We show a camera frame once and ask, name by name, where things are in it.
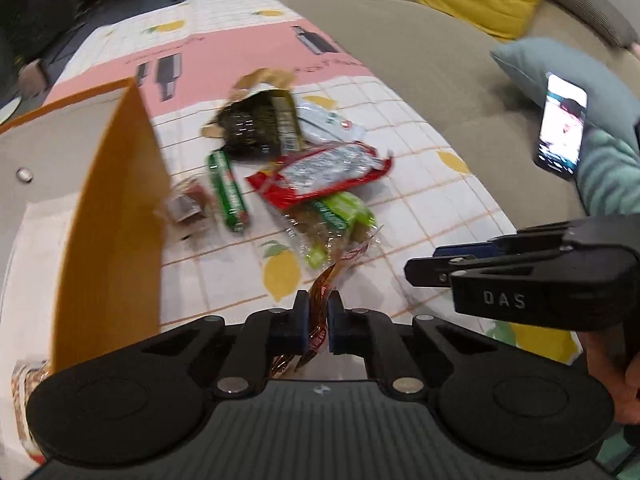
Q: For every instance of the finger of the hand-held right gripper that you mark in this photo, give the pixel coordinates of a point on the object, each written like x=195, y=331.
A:
x=465, y=250
x=427, y=272

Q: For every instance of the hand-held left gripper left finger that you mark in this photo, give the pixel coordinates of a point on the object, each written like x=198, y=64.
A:
x=300, y=321

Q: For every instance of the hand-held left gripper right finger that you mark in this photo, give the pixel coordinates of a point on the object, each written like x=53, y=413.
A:
x=334, y=324

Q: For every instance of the orange-brown snack sachet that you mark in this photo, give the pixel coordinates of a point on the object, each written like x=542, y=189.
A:
x=320, y=290

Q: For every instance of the clear green snack packet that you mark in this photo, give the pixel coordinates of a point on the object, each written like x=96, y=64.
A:
x=340, y=210

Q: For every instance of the red snack packet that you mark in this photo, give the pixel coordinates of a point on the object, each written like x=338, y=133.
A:
x=280, y=195

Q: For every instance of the green snack tube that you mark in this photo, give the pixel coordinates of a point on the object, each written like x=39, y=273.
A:
x=227, y=190

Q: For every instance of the small clear candy wrapper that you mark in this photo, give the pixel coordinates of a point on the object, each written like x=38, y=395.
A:
x=185, y=207

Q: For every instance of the white snack packet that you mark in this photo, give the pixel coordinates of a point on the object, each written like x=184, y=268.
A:
x=325, y=122

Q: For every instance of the dark green snack packet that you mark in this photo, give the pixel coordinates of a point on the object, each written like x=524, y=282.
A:
x=245, y=130

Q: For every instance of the orange box with white inside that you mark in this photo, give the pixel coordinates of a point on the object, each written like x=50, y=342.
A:
x=115, y=210

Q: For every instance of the brown speckled snack packet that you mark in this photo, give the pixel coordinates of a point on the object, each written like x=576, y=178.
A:
x=260, y=77

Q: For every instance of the person's right hand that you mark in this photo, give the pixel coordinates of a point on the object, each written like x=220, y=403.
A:
x=610, y=380

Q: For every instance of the printed pink white tablecloth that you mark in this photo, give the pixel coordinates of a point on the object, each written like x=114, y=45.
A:
x=400, y=125

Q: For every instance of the smartphone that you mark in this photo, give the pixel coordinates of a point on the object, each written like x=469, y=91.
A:
x=560, y=125

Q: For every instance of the light blue cushion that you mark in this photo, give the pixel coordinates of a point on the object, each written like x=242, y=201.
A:
x=525, y=60

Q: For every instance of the beige sofa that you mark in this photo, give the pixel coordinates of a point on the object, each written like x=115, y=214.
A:
x=425, y=50

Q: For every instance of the grey striped cushion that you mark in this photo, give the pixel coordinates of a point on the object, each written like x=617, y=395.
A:
x=590, y=5

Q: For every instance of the orange patterned snack packet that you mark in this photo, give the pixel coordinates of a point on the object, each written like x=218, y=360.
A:
x=27, y=400

